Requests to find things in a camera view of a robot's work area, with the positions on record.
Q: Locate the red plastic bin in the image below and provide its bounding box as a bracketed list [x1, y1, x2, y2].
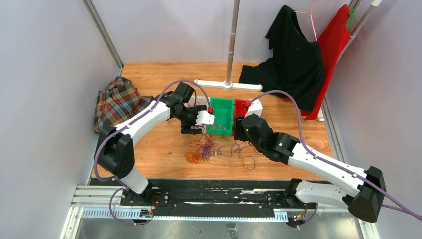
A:
[232, 99, 251, 137]

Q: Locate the red t-shirt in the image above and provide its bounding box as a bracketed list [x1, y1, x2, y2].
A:
[280, 4, 351, 121]

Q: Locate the pink clothes hanger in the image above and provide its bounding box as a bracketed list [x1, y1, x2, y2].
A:
[294, 0, 318, 41]

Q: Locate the black t-shirt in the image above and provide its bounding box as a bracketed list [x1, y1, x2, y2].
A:
[239, 5, 325, 111]

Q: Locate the white plastic bin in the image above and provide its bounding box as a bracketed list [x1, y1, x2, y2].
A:
[185, 96, 210, 107]

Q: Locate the green clothes hanger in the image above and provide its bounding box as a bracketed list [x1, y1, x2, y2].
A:
[346, 9, 356, 30]

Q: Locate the red purple wire bundle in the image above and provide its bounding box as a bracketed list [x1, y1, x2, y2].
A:
[184, 125, 257, 171]

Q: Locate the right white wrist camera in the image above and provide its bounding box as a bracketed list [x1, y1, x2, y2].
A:
[245, 100, 263, 117]

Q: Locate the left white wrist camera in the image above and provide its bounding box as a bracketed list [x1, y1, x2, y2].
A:
[195, 110, 215, 126]

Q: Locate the plaid flannel shirt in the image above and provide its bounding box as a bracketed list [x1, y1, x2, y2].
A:
[94, 76, 153, 134]

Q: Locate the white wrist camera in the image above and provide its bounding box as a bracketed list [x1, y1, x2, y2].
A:
[245, 100, 263, 117]
[195, 110, 215, 126]

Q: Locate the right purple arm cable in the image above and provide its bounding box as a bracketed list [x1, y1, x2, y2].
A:
[244, 90, 422, 222]

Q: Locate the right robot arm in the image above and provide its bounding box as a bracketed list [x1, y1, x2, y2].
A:
[234, 114, 386, 223]

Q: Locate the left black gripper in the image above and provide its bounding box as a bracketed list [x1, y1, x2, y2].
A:
[175, 105, 207, 134]

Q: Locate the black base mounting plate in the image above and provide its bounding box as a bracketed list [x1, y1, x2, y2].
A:
[111, 179, 316, 219]

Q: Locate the white garment rack stand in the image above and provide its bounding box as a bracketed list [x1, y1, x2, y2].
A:
[194, 0, 262, 91]

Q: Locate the green plastic bin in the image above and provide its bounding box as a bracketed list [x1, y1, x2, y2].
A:
[206, 97, 234, 137]

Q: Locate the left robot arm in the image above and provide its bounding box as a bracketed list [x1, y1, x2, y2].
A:
[94, 80, 215, 206]

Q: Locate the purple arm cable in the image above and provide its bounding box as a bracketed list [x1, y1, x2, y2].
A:
[93, 79, 215, 184]
[244, 90, 422, 222]

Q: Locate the aluminium frame rail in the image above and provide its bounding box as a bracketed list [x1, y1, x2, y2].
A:
[82, 0, 124, 75]

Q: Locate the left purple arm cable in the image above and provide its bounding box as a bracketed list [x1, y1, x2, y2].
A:
[93, 79, 215, 184]

